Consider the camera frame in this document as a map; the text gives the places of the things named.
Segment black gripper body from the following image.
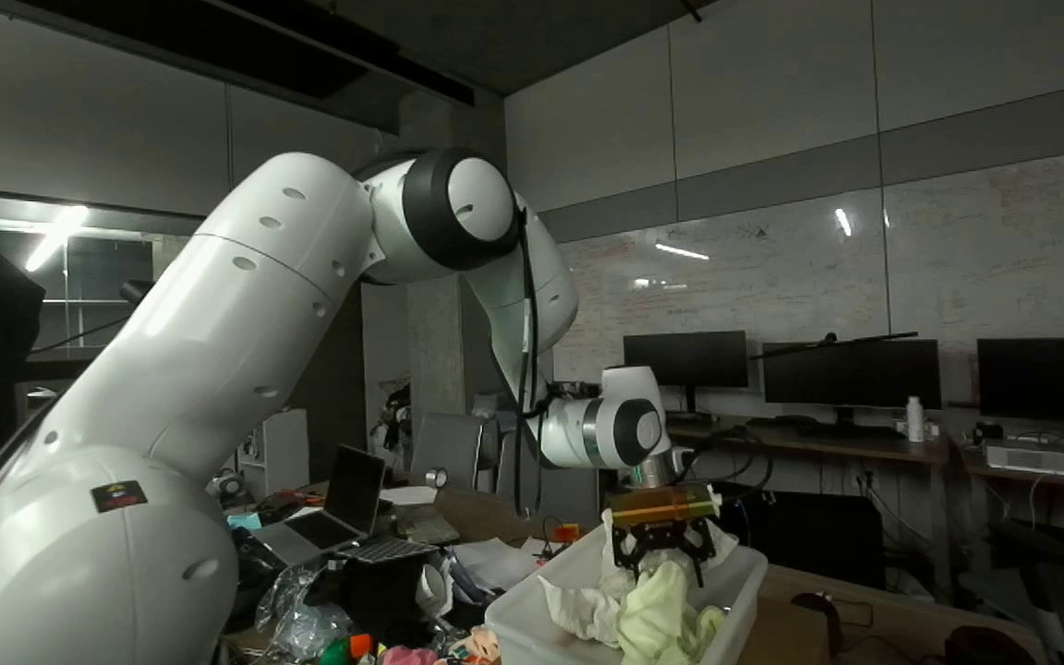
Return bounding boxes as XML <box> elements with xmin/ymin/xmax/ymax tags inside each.
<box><xmin>609</xmin><ymin>522</ymin><xmax>723</xmax><ymax>570</ymax></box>

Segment pale green cloth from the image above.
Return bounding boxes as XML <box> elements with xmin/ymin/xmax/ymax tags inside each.
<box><xmin>609</xmin><ymin>552</ymin><xmax>734</xmax><ymax>665</ymax></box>

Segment white cloth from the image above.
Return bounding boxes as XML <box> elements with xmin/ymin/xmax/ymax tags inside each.
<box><xmin>534</xmin><ymin>567</ymin><xmax>636</xmax><ymax>654</ymax></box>

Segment orange printed cloth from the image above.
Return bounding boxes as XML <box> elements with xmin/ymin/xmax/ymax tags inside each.
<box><xmin>445</xmin><ymin>622</ymin><xmax>506</xmax><ymax>665</ymax></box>

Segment grey office chair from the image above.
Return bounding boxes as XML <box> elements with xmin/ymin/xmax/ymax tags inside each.
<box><xmin>492</xmin><ymin>428</ymin><xmax>604</xmax><ymax>524</ymax></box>

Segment white plastic bin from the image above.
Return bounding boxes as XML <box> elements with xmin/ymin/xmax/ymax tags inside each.
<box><xmin>480</xmin><ymin>524</ymin><xmax>773</xmax><ymax>665</ymax></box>

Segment white crumpled papers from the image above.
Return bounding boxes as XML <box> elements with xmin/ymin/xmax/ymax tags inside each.
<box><xmin>445</xmin><ymin>537</ymin><xmax>549</xmax><ymax>602</ymax></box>

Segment wooden office desk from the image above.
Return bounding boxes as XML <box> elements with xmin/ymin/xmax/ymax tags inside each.
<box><xmin>948</xmin><ymin>453</ymin><xmax>1064</xmax><ymax>499</ymax></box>
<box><xmin>676</xmin><ymin>423</ymin><xmax>957</xmax><ymax>472</ymax></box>

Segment black computer monitor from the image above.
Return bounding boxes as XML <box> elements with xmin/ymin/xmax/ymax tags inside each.
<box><xmin>619</xmin><ymin>329</ymin><xmax>753</xmax><ymax>397</ymax></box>
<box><xmin>759</xmin><ymin>336</ymin><xmax>944</xmax><ymax>413</ymax></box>
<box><xmin>975</xmin><ymin>336</ymin><xmax>1064</xmax><ymax>428</ymax></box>

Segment white plastic bottle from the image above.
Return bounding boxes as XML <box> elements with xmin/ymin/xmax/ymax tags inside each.
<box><xmin>900</xmin><ymin>393</ymin><xmax>932</xmax><ymax>446</ymax></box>

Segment silver open laptop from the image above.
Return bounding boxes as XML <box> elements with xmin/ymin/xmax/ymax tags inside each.
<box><xmin>250</xmin><ymin>445</ymin><xmax>437</xmax><ymax>572</ymax></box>

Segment crumpled clear plastic bag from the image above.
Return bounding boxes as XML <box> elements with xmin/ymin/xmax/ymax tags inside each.
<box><xmin>253</xmin><ymin>558</ymin><xmax>359</xmax><ymax>665</ymax></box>

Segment small white device box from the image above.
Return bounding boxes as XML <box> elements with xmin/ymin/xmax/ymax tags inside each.
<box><xmin>984</xmin><ymin>439</ymin><xmax>1064</xmax><ymax>484</ymax></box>

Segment white cabinet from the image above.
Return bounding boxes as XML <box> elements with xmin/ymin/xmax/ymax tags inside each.
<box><xmin>253</xmin><ymin>402</ymin><xmax>312</xmax><ymax>499</ymax></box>

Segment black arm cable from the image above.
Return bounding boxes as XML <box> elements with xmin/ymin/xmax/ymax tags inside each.
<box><xmin>506</xmin><ymin>198</ymin><xmax>561</xmax><ymax>522</ymax></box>

